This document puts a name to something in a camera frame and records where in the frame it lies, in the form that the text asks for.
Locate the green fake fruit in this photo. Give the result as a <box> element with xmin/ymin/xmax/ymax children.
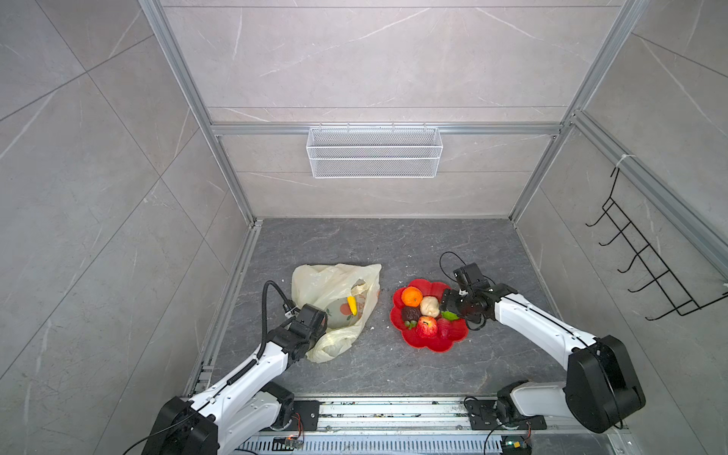
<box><xmin>441</xmin><ymin>311</ymin><xmax>460</xmax><ymax>322</ymax></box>

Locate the red flower-shaped plate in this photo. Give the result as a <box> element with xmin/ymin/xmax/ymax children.
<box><xmin>390</xmin><ymin>279</ymin><xmax>469</xmax><ymax>353</ymax></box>

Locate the beige fake potato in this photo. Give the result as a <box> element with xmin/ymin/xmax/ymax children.
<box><xmin>419</xmin><ymin>296</ymin><xmax>440</xmax><ymax>319</ymax></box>

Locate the red fake fruit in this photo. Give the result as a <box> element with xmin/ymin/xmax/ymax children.
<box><xmin>415</xmin><ymin>316</ymin><xmax>439</xmax><ymax>339</ymax></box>

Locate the yellow fake banana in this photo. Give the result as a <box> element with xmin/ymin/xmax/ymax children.
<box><xmin>347</xmin><ymin>296</ymin><xmax>358</xmax><ymax>316</ymax></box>

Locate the orange fake fruit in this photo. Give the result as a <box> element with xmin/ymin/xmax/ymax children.
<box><xmin>401</xmin><ymin>286</ymin><xmax>424</xmax><ymax>308</ymax></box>

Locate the yellowish plastic bag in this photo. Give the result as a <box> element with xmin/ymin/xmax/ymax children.
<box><xmin>291</xmin><ymin>264</ymin><xmax>382</xmax><ymax>363</ymax></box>

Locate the dark brown fake fruit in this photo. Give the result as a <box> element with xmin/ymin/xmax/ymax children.
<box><xmin>401</xmin><ymin>306</ymin><xmax>422</xmax><ymax>323</ymax></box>

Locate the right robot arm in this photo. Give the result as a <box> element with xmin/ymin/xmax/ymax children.
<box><xmin>441</xmin><ymin>264</ymin><xmax>646</xmax><ymax>433</ymax></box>

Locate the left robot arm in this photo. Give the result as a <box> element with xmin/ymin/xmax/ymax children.
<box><xmin>141</xmin><ymin>304</ymin><xmax>327</xmax><ymax>454</ymax></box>

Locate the left black corrugated cable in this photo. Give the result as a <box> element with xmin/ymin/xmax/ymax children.
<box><xmin>255</xmin><ymin>279</ymin><xmax>297</xmax><ymax>362</ymax></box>

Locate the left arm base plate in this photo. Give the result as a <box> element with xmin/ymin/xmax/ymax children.
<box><xmin>286</xmin><ymin>400</ymin><xmax>322</xmax><ymax>432</ymax></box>

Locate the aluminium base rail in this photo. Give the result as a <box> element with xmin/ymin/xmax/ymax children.
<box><xmin>152</xmin><ymin>396</ymin><xmax>632</xmax><ymax>439</ymax></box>

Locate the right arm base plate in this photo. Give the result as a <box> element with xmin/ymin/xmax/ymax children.
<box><xmin>463</xmin><ymin>396</ymin><xmax>547</xmax><ymax>430</ymax></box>

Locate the right thin black cable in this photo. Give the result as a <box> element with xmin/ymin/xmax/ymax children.
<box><xmin>438</xmin><ymin>250</ymin><xmax>627</xmax><ymax>430</ymax></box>

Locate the white wire mesh basket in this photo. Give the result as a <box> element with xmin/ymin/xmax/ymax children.
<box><xmin>306</xmin><ymin>126</ymin><xmax>444</xmax><ymax>179</ymax></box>

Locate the black wire hook rack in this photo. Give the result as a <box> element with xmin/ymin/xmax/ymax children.
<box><xmin>585</xmin><ymin>167</ymin><xmax>727</xmax><ymax>322</ymax></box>

